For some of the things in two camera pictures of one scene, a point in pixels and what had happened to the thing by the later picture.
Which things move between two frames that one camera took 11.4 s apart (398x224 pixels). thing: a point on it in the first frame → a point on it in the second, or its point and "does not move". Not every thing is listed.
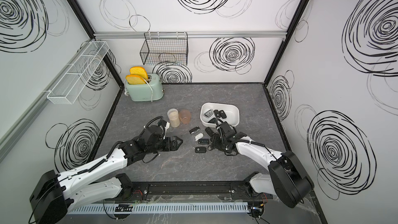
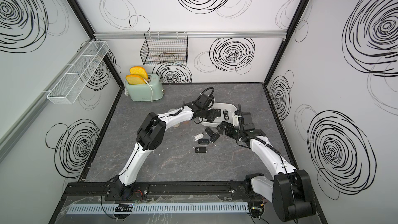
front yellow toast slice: [134, 79] does not move
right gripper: [214, 142] → [228, 130]
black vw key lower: [200, 150] does not move
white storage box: [209, 112] does not move
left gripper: [169, 146] → [212, 114]
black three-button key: [203, 141] does not move
